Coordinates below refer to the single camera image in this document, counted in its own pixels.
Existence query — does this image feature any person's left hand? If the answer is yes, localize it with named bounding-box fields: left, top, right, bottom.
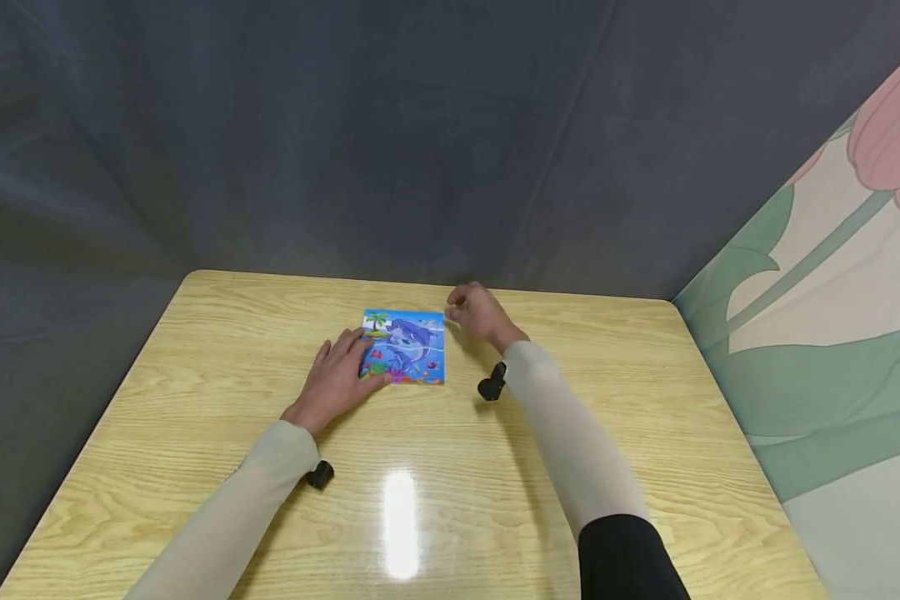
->
left=281, top=327, right=393, bottom=437

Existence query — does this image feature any person's right hand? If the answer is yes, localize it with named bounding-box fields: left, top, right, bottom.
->
left=444, top=282, right=531, bottom=355

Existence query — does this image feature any blue dolphin picture puzzle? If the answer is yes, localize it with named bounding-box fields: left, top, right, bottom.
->
left=359, top=309, right=447, bottom=386

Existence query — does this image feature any person's left forearm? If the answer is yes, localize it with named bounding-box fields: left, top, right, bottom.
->
left=123, top=419, right=323, bottom=600

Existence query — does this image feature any person's right forearm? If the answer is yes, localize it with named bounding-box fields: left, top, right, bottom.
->
left=501, top=340, right=691, bottom=600

